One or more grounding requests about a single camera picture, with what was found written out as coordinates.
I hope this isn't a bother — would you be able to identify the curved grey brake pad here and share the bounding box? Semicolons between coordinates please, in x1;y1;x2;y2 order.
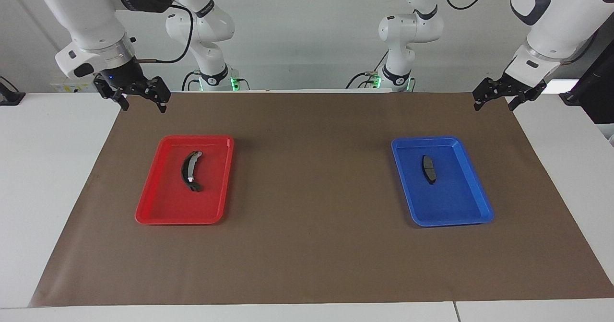
180;150;204;193

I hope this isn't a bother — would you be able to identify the small dark brake pad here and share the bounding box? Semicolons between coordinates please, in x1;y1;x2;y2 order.
421;155;437;185

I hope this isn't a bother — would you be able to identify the black equipment stand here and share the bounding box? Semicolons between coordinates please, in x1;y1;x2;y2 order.
558;38;614;124

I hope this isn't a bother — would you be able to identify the red plastic tray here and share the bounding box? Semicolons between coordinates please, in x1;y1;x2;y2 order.
135;135;235;226

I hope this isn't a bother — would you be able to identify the blue plastic tray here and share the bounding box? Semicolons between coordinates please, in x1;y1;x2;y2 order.
390;136;495;227

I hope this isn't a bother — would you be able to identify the black clamp device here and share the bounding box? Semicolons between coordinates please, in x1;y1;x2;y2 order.
0;75;26;106

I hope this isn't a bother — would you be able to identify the brown table mat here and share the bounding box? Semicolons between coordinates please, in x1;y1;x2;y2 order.
29;91;614;308

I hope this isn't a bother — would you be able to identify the black base cable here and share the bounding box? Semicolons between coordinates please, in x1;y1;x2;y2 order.
346;51;390;90
181;70;203;92

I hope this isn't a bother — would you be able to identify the white wall socket box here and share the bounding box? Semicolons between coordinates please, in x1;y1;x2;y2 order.
50;71;99;94

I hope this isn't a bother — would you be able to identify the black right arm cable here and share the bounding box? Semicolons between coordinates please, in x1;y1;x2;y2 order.
133;4;194;65

